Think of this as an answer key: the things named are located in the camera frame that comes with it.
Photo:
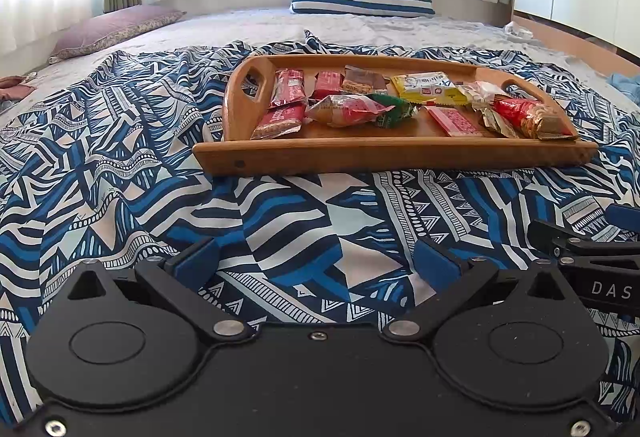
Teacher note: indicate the grey bed sheet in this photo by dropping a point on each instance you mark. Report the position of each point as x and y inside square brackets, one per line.
[250, 24]

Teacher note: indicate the light blue cloth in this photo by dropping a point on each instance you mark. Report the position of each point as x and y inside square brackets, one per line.
[625, 87]

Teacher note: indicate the crumpled white plastic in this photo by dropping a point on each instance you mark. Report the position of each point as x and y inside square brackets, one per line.
[517, 31]

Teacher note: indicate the dark red snack packet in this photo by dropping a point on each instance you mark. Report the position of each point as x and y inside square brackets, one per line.
[287, 89]

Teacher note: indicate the blue white patterned blanket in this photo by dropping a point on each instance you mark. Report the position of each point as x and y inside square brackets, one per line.
[125, 157]

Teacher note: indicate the yellow and white snack packet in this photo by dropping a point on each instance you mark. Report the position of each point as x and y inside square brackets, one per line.
[430, 87]

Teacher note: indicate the red and gold nut packet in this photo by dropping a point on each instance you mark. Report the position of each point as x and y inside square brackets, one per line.
[535, 117]

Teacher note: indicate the wooden tray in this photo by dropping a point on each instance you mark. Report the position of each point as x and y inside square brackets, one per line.
[375, 154]

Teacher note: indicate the brown snack packet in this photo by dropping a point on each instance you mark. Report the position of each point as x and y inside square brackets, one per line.
[365, 81]

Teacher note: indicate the blue white striped pillow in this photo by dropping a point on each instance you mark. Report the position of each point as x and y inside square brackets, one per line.
[360, 3]

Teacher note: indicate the green snack packet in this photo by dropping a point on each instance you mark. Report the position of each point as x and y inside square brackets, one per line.
[397, 114]

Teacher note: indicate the red and beige packet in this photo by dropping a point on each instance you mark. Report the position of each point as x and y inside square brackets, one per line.
[340, 111]

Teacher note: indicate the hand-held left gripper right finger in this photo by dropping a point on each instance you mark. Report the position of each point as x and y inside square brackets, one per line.
[440, 264]

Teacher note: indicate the white nougat packet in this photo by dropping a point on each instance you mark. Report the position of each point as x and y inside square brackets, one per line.
[482, 91]

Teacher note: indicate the red wafer packet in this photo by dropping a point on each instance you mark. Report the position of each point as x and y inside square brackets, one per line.
[280, 122]

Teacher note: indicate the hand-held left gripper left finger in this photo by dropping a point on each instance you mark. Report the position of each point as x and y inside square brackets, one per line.
[192, 264]

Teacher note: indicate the small red snack packet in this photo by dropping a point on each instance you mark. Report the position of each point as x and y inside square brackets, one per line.
[327, 86]

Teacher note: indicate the beige gold snack packet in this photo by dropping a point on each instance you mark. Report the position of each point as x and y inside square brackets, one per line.
[500, 123]

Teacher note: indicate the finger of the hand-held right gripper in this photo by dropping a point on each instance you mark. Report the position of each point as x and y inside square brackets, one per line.
[590, 249]
[627, 217]

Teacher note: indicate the pink snack packet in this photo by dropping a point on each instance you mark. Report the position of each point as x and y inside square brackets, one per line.
[455, 122]

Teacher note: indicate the wooden bed frame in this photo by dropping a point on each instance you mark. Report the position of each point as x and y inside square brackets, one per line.
[570, 37]

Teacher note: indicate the reddish brown cloth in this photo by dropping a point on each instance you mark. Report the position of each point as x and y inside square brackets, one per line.
[15, 87]

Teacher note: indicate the purple floral pillow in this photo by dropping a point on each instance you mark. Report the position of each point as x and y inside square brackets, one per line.
[115, 29]

